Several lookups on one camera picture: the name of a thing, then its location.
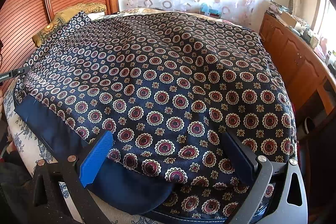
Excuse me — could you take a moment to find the gold yellow cushion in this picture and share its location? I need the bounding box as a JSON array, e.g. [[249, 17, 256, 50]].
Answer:
[[32, 2, 107, 47]]

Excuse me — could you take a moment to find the white waste bin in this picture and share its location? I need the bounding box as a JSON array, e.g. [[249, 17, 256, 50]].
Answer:
[[303, 117, 316, 135]]

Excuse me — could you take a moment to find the wooden sideboard cabinet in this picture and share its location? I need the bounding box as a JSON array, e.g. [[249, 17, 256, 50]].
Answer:
[[259, 12, 335, 114]]

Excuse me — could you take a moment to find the navy patterned silk garment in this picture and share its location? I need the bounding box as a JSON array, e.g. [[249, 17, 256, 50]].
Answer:
[[14, 12, 296, 223]]

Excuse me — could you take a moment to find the turquoise toy on bed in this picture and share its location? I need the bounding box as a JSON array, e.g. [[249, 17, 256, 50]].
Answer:
[[199, 3, 222, 19]]

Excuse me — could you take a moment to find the blue white toile sheet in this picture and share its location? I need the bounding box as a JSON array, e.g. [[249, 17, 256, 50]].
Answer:
[[3, 80, 156, 223]]

